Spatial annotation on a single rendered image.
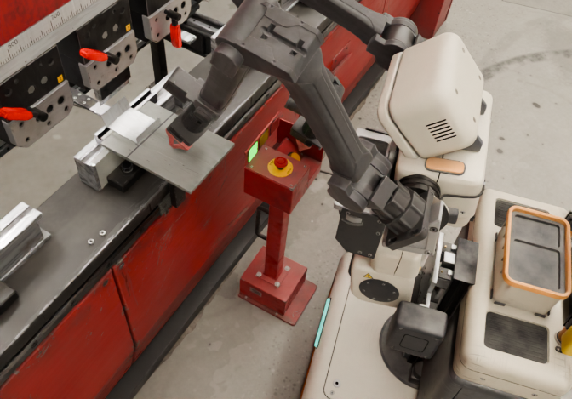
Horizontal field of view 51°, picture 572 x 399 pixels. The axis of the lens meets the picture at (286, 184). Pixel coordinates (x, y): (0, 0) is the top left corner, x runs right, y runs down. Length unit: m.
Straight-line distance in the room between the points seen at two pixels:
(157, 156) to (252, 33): 0.68
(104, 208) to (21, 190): 1.29
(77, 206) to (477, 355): 1.00
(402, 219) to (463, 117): 0.21
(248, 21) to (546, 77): 2.91
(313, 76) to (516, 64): 2.85
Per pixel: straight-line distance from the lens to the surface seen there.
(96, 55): 1.24
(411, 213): 1.09
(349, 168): 1.01
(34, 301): 1.41
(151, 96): 1.58
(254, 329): 2.28
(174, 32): 1.44
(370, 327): 2.02
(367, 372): 1.96
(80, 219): 1.51
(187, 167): 1.41
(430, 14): 3.51
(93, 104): 1.58
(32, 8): 1.15
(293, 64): 0.78
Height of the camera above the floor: 2.07
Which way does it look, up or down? 51 degrees down
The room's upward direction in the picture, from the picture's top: 6 degrees clockwise
